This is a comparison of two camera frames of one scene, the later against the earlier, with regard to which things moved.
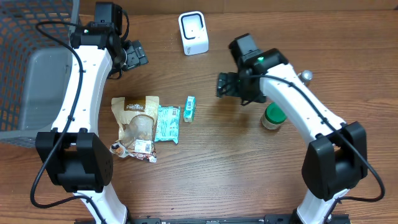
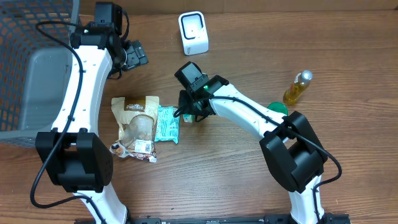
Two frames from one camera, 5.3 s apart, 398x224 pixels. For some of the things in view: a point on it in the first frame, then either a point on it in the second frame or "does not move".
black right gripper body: (226, 84) → (189, 109)
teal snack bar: (168, 124) does not move
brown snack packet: (137, 117) does not move
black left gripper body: (135, 56) does not move
